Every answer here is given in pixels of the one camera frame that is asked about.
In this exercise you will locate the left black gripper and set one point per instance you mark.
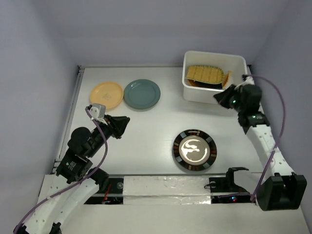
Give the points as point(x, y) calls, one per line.
point(117, 124)

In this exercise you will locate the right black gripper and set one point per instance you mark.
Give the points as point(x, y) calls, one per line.
point(222, 97)

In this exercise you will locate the dark blue leaf-shaped plate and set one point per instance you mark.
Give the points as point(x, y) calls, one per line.
point(205, 85)

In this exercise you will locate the orange woven boat-shaped basket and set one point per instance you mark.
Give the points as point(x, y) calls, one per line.
point(226, 78)

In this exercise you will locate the yellow woven bamboo tray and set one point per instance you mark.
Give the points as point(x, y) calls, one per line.
point(206, 74)

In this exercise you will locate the teal round plate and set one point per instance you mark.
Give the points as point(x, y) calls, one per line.
point(142, 94)

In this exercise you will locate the dark round patterned plate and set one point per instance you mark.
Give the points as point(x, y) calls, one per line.
point(194, 150)

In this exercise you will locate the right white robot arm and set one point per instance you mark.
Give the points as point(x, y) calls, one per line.
point(279, 186)

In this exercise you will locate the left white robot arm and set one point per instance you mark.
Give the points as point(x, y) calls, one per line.
point(75, 180)

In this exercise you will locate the white plastic bin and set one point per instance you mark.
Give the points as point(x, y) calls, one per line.
point(234, 63)

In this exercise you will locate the yellow round plate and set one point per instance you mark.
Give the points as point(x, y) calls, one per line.
point(109, 94)

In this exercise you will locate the silver foil taped panel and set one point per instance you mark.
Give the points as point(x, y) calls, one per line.
point(166, 190)

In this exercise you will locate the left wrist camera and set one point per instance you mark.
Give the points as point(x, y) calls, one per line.
point(96, 112)

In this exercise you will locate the aluminium frame rail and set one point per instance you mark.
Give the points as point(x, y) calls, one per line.
point(69, 119)

